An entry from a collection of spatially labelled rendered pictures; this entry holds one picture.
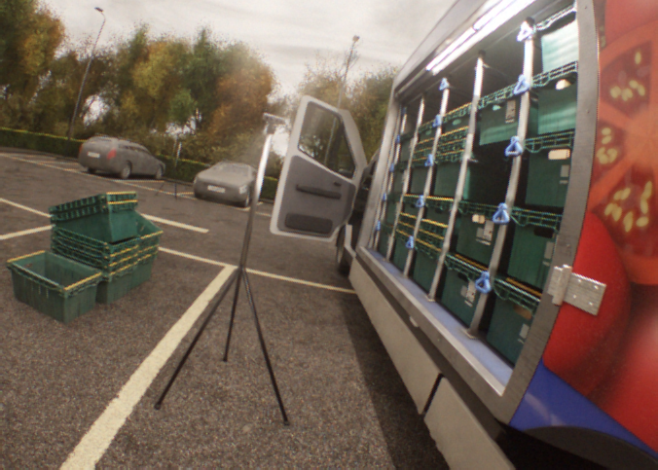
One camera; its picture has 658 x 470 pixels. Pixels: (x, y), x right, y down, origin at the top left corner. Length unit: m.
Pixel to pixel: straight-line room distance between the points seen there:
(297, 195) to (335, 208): 0.56
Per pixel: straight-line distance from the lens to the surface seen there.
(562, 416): 0.83
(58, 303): 2.16
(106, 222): 2.29
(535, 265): 1.18
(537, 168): 1.28
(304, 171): 3.92
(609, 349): 0.74
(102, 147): 12.09
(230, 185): 9.80
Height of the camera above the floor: 1.06
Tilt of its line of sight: 5 degrees down
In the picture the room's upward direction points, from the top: 13 degrees clockwise
